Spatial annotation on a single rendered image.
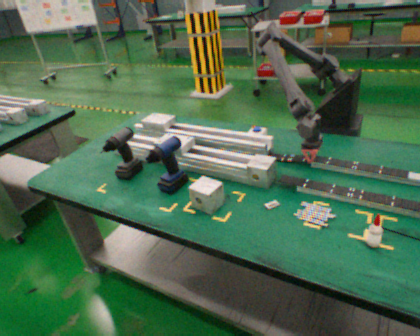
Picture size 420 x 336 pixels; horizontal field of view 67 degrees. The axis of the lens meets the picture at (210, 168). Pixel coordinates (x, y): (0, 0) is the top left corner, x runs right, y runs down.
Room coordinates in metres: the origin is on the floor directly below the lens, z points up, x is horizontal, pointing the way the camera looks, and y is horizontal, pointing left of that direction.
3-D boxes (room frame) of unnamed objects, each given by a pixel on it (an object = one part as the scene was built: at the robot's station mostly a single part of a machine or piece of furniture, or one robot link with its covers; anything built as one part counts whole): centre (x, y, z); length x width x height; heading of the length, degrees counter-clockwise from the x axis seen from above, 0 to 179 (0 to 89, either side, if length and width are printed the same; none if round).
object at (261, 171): (1.12, -0.22, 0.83); 0.12 x 0.09 x 0.10; 144
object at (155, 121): (1.67, 0.24, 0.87); 0.16 x 0.11 x 0.07; 54
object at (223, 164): (1.37, 0.15, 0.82); 0.80 x 0.10 x 0.09; 54
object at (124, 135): (1.30, 0.40, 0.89); 0.20 x 0.08 x 0.22; 150
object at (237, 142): (1.52, 0.04, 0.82); 0.80 x 0.10 x 0.09; 54
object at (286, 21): (4.28, -1.22, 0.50); 1.03 x 0.55 x 1.01; 68
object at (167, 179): (1.14, 0.19, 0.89); 0.20 x 0.08 x 0.22; 138
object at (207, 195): (1.01, 0.02, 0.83); 0.11 x 0.10 x 0.10; 137
